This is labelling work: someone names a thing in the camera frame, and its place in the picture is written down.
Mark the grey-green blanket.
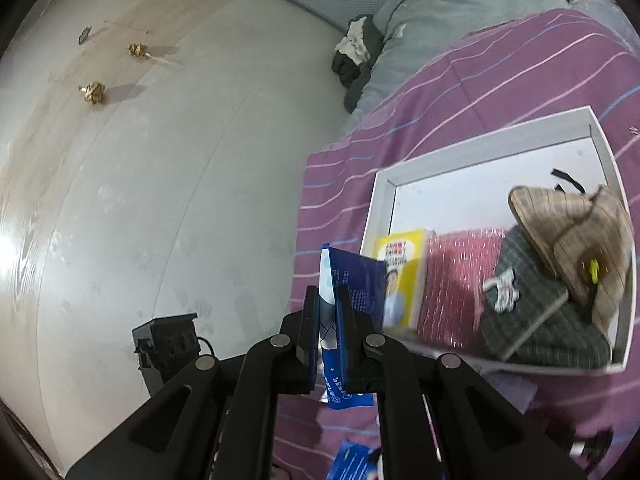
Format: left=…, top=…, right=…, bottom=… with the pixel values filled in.
left=345, top=0, right=571, bottom=113

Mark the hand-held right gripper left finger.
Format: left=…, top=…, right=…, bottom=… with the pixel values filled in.
left=65, top=285, right=321, bottom=480

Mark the dark cloth pile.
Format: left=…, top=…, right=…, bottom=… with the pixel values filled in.
left=331, top=14, right=386, bottom=113

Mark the black device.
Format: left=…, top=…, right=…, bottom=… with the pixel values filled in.
left=131, top=312, right=200, bottom=395

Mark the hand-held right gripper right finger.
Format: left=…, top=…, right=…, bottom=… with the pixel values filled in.
left=336, top=285, right=588, bottom=480

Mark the blue packet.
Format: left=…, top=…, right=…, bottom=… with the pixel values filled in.
left=312, top=244, right=388, bottom=411
left=325, top=439, right=386, bottom=480

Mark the dark green plaid cloth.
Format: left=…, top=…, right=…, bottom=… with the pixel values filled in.
left=480, top=227, right=613, bottom=368

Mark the purple striped bedsheet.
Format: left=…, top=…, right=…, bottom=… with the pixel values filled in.
left=275, top=7, right=640, bottom=480

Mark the yellow packet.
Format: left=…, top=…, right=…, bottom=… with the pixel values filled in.
left=374, top=228, right=436, bottom=331

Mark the black ribbon strap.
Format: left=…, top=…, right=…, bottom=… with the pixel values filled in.
left=550, top=168, right=586, bottom=196

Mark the white cardboard box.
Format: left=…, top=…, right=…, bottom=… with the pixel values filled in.
left=359, top=105, right=638, bottom=377

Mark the pink sparkly cloth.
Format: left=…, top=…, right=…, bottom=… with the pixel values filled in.
left=417, top=227, right=516, bottom=353

